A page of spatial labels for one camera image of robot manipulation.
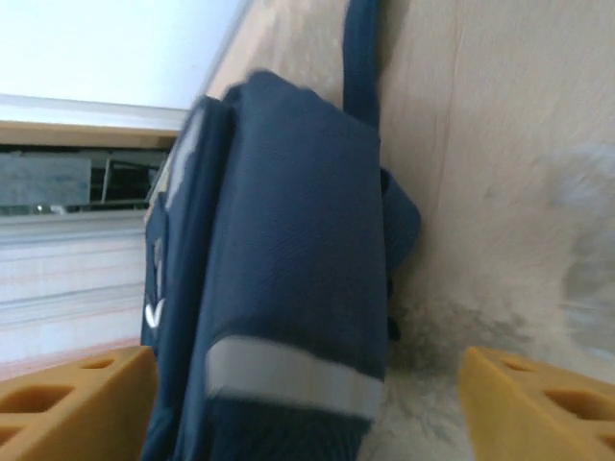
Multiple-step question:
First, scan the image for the navy blue backpack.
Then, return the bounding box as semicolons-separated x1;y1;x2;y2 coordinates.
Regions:
138;0;424;461

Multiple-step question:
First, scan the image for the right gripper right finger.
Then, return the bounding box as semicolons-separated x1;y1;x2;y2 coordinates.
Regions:
458;345;615;461

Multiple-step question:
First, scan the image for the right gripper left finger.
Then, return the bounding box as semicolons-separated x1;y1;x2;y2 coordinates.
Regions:
0;345;160;461

